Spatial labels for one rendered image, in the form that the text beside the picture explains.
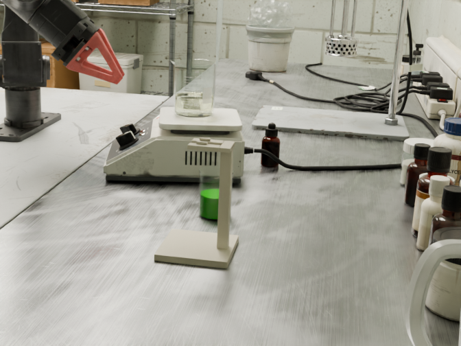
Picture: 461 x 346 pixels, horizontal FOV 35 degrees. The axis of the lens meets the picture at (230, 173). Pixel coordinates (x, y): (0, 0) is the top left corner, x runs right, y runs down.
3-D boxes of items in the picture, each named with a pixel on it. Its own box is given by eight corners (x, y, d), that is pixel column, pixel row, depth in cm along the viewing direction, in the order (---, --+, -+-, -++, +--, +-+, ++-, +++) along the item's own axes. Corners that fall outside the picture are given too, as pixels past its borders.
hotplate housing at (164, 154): (103, 183, 104) (102, 128, 101) (111, 158, 116) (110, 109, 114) (258, 186, 105) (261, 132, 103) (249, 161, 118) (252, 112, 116)
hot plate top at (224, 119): (158, 129, 102) (158, 123, 102) (160, 111, 114) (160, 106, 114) (243, 131, 103) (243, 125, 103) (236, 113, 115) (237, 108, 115)
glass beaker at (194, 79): (217, 115, 111) (219, 59, 109) (212, 124, 105) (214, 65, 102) (172, 112, 112) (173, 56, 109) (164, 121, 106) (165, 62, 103)
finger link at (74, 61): (136, 60, 114) (90, 18, 111) (134, 66, 107) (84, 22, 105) (108, 92, 115) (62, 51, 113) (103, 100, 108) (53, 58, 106)
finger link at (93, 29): (137, 59, 114) (90, 18, 112) (134, 66, 108) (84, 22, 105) (109, 91, 116) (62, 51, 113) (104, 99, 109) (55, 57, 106)
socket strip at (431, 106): (427, 119, 156) (430, 99, 155) (411, 88, 193) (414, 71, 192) (454, 121, 155) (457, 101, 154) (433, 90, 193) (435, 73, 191)
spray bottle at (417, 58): (420, 81, 206) (424, 43, 203) (420, 83, 203) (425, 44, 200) (406, 79, 207) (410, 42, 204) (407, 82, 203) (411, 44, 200)
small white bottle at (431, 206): (410, 248, 85) (419, 176, 82) (425, 241, 87) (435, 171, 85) (436, 257, 83) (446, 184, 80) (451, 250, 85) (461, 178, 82)
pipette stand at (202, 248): (154, 261, 78) (155, 145, 75) (171, 234, 86) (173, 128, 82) (226, 269, 77) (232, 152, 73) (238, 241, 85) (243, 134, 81)
